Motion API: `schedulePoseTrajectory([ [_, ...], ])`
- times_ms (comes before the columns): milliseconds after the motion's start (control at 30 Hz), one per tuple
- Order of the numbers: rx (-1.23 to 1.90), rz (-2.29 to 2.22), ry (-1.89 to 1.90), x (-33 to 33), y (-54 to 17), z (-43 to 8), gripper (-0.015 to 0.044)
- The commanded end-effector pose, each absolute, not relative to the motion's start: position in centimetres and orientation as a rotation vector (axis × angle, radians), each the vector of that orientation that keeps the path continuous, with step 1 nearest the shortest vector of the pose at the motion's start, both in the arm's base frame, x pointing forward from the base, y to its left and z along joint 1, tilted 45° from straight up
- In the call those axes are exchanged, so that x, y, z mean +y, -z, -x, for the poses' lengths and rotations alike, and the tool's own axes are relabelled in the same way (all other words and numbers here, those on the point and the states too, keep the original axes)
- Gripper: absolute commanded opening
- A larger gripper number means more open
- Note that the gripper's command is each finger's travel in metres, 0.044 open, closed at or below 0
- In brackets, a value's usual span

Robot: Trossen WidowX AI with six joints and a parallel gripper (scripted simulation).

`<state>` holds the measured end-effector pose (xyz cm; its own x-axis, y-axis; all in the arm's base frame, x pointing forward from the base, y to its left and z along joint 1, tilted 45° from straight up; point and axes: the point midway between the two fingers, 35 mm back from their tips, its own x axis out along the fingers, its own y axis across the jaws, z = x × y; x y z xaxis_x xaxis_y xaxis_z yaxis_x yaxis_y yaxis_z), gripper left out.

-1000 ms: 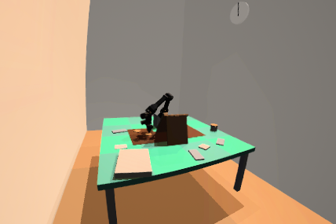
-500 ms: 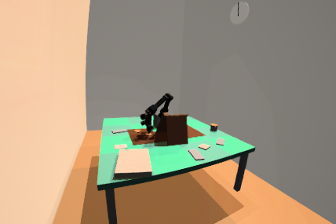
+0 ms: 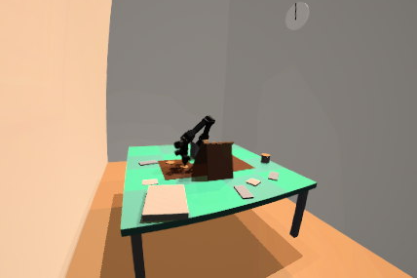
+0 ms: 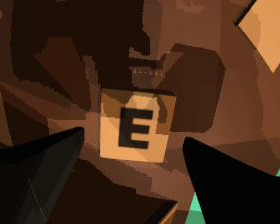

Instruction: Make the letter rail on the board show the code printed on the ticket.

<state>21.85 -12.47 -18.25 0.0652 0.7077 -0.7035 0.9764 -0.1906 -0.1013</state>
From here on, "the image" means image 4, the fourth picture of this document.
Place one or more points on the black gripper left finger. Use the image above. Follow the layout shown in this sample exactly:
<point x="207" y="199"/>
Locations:
<point x="32" y="175"/>

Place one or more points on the tan tile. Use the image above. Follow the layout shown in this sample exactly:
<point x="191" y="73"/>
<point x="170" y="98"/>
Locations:
<point x="135" y="125"/>
<point x="260" y="25"/>

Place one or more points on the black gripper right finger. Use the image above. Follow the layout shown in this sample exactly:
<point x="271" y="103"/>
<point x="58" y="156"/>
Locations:
<point x="231" y="192"/>

